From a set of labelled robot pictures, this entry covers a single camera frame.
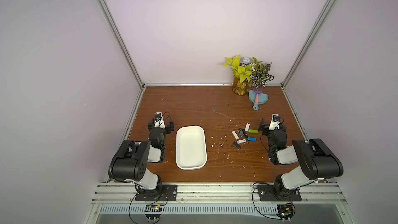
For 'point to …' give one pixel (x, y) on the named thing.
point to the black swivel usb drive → (243, 133)
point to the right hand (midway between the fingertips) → (273, 118)
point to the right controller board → (285, 211)
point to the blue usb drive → (252, 139)
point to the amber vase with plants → (247, 72)
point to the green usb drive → (253, 131)
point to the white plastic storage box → (191, 151)
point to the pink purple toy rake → (258, 90)
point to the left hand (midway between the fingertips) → (163, 116)
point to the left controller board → (153, 212)
